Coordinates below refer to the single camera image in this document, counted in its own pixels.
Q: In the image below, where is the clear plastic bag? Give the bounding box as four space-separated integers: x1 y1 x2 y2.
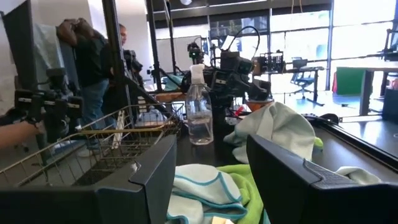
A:
185 63 215 146

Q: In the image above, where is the black office chair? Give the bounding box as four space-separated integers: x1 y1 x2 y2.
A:
289 57 315 98

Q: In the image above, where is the black slanted frame post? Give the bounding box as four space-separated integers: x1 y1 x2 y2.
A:
101 0 175 118

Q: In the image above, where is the grey background table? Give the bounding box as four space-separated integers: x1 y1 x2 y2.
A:
329 57 398 118

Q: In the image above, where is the dark background desk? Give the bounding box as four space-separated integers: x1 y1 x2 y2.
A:
270 65 326 105

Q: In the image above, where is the green board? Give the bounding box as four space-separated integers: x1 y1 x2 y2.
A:
335 67 365 96

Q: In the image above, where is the light blue microfiber towel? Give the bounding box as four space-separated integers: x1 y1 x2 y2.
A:
223 101 317 164
335 166 382 185
166 164 249 224

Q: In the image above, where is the black left camera cable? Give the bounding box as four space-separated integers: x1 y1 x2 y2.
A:
229 26 261 54

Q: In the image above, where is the brown round pot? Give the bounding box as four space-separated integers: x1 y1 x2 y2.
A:
245 98 275 112

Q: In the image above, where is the dark upright panel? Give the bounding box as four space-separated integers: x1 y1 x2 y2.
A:
1 0 40 91

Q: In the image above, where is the black background stand post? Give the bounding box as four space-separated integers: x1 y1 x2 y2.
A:
145 0 164 91

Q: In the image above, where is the person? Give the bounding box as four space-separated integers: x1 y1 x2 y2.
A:
55 17 129 158

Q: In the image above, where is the black aluminium table frame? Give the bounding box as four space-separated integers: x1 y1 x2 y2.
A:
301 113 398 174

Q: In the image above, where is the gold wire basket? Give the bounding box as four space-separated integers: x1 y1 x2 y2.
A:
79 102 185 138

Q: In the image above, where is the person's forearm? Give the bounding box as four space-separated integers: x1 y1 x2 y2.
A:
0 120 43 149

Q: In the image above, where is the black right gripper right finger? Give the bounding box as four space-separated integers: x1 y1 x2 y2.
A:
247 134 398 224

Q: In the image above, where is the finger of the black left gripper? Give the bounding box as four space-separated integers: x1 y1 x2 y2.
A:
248 79 272 101
211 70 233 91

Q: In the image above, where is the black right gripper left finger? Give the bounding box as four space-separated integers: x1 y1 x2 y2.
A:
0 134 177 224

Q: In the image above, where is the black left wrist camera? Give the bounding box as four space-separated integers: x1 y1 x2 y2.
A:
219 50 254 75

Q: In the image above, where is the black equipment crate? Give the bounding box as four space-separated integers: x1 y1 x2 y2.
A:
252 51 285 76

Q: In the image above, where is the green microfiber towel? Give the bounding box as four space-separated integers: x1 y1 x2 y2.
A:
216 164 265 224
313 136 325 151

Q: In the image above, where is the black table mat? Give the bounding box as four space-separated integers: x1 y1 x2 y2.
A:
174 123 398 184

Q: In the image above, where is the black wire basket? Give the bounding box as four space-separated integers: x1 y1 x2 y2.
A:
0 126 166 187

